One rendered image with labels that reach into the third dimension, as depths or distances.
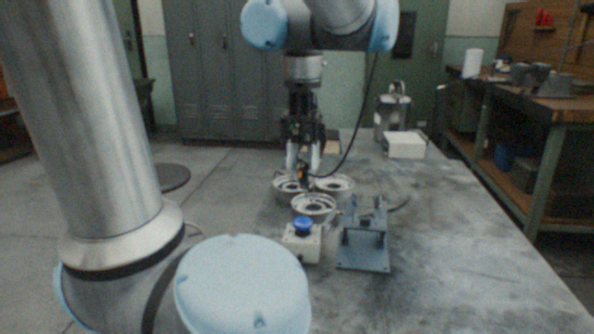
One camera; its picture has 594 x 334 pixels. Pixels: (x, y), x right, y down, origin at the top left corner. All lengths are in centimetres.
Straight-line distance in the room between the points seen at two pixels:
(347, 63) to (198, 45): 153
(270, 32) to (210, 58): 321
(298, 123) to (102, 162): 42
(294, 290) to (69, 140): 21
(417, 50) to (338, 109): 103
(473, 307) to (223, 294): 47
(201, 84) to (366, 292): 334
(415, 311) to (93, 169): 51
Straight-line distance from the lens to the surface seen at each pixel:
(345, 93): 405
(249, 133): 378
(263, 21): 55
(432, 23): 373
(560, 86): 241
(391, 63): 370
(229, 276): 33
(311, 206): 87
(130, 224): 36
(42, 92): 32
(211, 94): 380
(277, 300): 31
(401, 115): 179
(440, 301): 68
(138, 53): 462
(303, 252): 70
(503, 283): 76
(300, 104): 67
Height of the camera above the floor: 123
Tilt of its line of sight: 22 degrees down
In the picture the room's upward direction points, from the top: straight up
